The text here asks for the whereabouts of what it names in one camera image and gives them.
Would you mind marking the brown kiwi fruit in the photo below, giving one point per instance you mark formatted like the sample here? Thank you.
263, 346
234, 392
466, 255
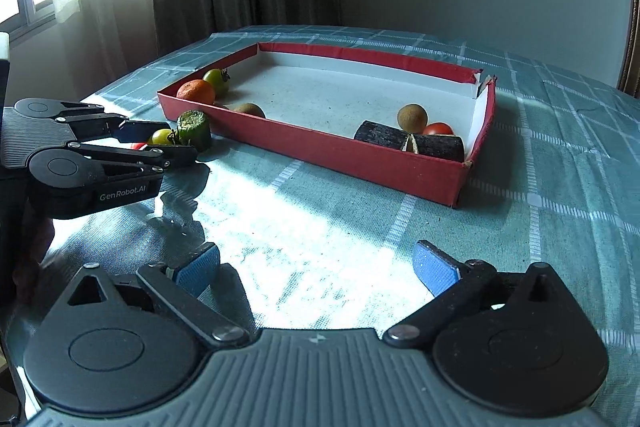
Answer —
249, 109

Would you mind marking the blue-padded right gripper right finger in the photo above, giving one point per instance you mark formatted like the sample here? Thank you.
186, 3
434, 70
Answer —
459, 290

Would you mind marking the yellow tomato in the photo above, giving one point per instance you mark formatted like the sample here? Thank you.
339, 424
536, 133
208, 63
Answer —
163, 137

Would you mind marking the red cherry tomato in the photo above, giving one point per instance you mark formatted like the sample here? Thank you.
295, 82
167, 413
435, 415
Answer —
437, 128
138, 146

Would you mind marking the wooden chair back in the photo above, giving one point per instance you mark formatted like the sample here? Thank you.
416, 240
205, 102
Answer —
629, 73

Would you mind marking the red shallow cardboard tray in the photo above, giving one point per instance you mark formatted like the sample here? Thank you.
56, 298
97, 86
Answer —
315, 98

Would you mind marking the teal plaid tablecloth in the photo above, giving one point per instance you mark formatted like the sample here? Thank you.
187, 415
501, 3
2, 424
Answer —
308, 248

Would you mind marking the green cucumber piece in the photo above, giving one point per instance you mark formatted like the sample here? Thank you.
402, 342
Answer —
193, 130

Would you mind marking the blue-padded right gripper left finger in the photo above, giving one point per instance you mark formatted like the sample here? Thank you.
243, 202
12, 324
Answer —
176, 292

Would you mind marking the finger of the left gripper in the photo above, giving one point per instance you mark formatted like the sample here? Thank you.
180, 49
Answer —
100, 126
163, 156

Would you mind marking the orange tangerine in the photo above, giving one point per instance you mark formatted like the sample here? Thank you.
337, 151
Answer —
198, 91

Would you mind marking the green-yellow tomato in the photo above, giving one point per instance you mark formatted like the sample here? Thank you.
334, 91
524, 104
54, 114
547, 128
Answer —
219, 79

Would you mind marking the brown round longan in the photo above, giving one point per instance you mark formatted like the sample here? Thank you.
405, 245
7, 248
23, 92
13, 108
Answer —
412, 118

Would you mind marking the dark cylinder fruit piece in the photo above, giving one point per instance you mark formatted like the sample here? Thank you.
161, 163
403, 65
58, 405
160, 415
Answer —
381, 135

